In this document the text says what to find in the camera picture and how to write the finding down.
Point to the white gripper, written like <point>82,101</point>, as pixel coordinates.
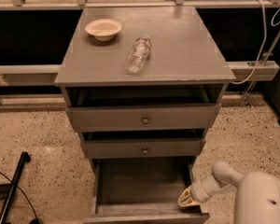
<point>198,191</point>

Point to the grey bottom drawer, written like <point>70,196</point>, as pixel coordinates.
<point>143,191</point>

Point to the grey drawer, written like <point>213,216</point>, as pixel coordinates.
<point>143,148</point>
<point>143,191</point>
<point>142,118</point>

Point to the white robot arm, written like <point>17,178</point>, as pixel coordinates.
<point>257,199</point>

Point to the grey middle drawer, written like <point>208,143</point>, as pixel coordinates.
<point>143,148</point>

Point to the grey top drawer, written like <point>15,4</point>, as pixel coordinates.
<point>142,118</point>

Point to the grey wooden drawer cabinet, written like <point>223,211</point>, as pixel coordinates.
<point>184,67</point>

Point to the clear plastic water bottle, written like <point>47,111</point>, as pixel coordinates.
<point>138,54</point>

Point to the black stand leg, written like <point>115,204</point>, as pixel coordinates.
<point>7,191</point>

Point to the white paper bowl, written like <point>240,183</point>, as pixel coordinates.
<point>103,29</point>

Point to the metal railing frame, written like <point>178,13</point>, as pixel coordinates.
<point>36,34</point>

